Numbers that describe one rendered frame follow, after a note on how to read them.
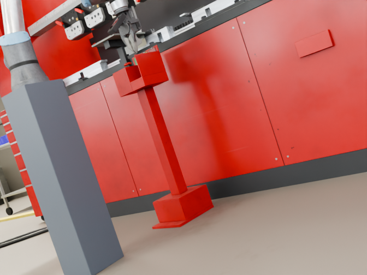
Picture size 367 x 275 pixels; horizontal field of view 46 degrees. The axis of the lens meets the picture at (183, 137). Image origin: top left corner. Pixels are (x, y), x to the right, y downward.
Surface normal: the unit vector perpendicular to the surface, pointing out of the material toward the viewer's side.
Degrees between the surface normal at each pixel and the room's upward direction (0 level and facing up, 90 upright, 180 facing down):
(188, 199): 90
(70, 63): 90
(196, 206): 90
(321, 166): 90
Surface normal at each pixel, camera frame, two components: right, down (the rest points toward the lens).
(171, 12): -0.56, 0.22
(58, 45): 0.77, -0.23
